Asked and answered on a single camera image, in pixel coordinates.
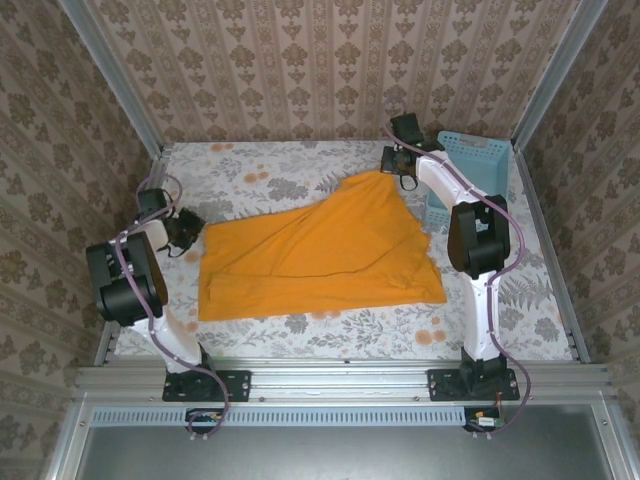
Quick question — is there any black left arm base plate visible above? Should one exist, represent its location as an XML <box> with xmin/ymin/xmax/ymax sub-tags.
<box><xmin>162</xmin><ymin>368</ymin><xmax>251</xmax><ymax>403</ymax></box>

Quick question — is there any light blue plastic basket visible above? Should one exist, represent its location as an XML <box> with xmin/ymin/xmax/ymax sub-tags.
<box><xmin>423</xmin><ymin>130</ymin><xmax>513</xmax><ymax>226</ymax></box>

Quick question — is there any aluminium frame post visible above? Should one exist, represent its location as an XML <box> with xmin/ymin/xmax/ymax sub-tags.
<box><xmin>512</xmin><ymin>0</ymin><xmax>609</xmax><ymax>151</ymax></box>
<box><xmin>58</xmin><ymin>0</ymin><xmax>166</xmax><ymax>159</ymax></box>

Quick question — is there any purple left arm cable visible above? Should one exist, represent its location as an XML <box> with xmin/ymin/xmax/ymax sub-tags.
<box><xmin>113</xmin><ymin>173</ymin><xmax>231</xmax><ymax>441</ymax></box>

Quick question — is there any grey slotted cable duct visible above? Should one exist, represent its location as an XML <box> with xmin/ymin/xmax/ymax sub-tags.
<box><xmin>91</xmin><ymin>405</ymin><xmax>469</xmax><ymax>427</ymax></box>

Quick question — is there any orange t-shirt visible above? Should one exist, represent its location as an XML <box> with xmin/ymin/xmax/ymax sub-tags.
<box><xmin>198</xmin><ymin>169</ymin><xmax>448</xmax><ymax>322</ymax></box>

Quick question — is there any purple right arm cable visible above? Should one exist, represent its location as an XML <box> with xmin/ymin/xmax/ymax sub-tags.
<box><xmin>382</xmin><ymin>97</ymin><xmax>534</xmax><ymax>441</ymax></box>

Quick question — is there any aluminium mounting rail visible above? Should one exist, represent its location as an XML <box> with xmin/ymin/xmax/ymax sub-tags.
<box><xmin>74</xmin><ymin>357</ymin><xmax>614</xmax><ymax>407</ymax></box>

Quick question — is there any floral table cover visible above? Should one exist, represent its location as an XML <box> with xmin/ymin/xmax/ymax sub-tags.
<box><xmin>114</xmin><ymin>140</ymin><xmax>574</xmax><ymax>361</ymax></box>

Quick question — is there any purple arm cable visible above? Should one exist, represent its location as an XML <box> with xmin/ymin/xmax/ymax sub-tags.
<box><xmin>382</xmin><ymin>97</ymin><xmax>534</xmax><ymax>441</ymax></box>
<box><xmin>113</xmin><ymin>173</ymin><xmax>231</xmax><ymax>441</ymax></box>

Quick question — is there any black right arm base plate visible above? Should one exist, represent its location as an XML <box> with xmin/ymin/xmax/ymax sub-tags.
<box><xmin>427</xmin><ymin>368</ymin><xmax>520</xmax><ymax>401</ymax></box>

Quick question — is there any small circuit board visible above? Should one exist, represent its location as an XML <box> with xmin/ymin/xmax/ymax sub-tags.
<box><xmin>186</xmin><ymin>407</ymin><xmax>227</xmax><ymax>434</ymax></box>
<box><xmin>463</xmin><ymin>405</ymin><xmax>507</xmax><ymax>432</ymax></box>

